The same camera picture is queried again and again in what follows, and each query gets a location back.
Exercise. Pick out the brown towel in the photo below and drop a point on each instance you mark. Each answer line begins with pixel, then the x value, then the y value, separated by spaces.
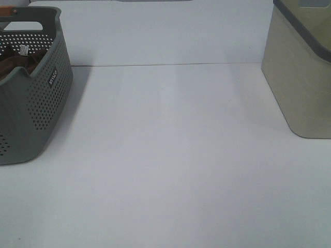
pixel 11 59

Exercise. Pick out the grey perforated plastic basket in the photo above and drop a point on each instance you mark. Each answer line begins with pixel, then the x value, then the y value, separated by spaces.
pixel 31 104

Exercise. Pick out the beige plastic basket grey rim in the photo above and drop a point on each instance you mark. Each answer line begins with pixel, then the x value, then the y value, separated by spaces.
pixel 296 65

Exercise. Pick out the brown wooden basket handle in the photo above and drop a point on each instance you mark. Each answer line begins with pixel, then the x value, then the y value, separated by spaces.
pixel 7 11

